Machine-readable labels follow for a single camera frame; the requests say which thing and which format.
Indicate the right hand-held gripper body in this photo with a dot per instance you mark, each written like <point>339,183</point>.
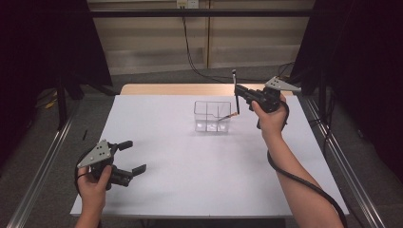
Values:
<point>269,99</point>

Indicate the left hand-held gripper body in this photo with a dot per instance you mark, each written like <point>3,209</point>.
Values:
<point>96,153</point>

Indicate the black makeup brush silver ferrule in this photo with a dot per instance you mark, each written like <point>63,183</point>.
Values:
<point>236,101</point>

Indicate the black makeup brush orange bristles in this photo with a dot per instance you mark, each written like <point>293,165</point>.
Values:
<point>227,117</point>

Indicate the clear plastic organizer box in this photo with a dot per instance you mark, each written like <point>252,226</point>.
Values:
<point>206,118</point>

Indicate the person's right hand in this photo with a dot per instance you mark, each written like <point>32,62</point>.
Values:
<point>272,123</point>

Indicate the person's left hand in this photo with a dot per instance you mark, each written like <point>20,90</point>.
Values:
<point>92,193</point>

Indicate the small black stick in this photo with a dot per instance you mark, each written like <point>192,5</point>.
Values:
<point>85,135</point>

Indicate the black metal stand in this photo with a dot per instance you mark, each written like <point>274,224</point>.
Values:
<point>61,104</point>
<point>322,95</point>

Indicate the white table mat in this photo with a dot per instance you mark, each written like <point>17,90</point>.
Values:
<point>190,190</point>

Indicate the black horizontal bar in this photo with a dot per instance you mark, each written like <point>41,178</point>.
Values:
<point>190,13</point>

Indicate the dark curtain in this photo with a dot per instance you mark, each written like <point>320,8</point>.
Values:
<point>364,63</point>
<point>38,63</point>

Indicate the aluminium floor rail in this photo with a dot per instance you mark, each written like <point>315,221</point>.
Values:
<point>41,177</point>
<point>358,190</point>

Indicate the white wall socket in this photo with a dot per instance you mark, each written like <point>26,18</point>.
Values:
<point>187,3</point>

